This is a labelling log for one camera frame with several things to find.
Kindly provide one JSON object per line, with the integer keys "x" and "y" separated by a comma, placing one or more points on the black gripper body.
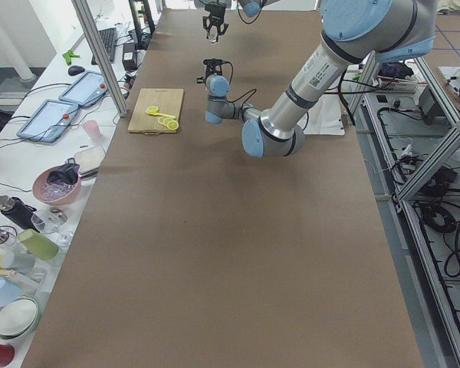
{"x": 210, "y": 68}
{"x": 215, "y": 20}

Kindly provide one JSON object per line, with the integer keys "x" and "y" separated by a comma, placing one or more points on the small clear glass cup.
{"x": 213, "y": 38}

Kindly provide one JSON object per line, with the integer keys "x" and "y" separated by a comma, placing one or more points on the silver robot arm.
{"x": 392, "y": 30}
{"x": 248, "y": 11}

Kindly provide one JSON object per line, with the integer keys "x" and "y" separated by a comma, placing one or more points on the pink plastic cup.
{"x": 91, "y": 128}

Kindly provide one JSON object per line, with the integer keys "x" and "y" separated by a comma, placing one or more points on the green tall cup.
{"x": 38, "y": 245}

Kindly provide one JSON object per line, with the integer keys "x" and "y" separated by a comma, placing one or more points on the light blue cup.
{"x": 9, "y": 291}

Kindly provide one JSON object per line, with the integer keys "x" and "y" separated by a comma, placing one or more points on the bamboo cutting board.
{"x": 168, "y": 100}

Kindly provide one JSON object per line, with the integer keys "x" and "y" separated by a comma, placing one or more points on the lemon slice at board corner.
{"x": 172, "y": 125}

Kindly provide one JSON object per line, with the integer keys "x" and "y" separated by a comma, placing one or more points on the black keyboard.
{"x": 108, "y": 37}

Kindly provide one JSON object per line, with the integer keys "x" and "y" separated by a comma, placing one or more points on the far blue teach pendant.
{"x": 86, "y": 90}

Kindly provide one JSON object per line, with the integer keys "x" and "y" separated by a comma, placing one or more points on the blue teach pendant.
{"x": 86, "y": 90}
{"x": 49, "y": 121}

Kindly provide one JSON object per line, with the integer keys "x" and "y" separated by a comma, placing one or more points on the black computer mouse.
{"x": 74, "y": 70}

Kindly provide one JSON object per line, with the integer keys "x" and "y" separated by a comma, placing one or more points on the white rectangular box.
{"x": 89, "y": 160}

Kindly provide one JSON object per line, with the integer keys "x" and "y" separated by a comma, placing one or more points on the near blue teach pendant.
{"x": 49, "y": 121}

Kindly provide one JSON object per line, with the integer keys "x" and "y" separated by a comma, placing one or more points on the dark cloth in bowl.
{"x": 67, "y": 173}

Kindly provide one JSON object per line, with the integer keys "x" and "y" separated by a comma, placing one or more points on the pink bowl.
{"x": 54, "y": 193}

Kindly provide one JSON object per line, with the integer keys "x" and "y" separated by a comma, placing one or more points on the clear wine glass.
{"x": 49, "y": 221}

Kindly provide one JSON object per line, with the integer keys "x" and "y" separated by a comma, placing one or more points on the black thermos bottle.
{"x": 19, "y": 213}

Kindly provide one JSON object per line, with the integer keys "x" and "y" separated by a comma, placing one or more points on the grey green bowl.
{"x": 19, "y": 318}

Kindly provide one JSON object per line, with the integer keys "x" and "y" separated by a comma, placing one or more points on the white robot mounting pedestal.
{"x": 324, "y": 118}

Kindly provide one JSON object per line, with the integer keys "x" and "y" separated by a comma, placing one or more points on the aluminium frame post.
{"x": 96, "y": 45}

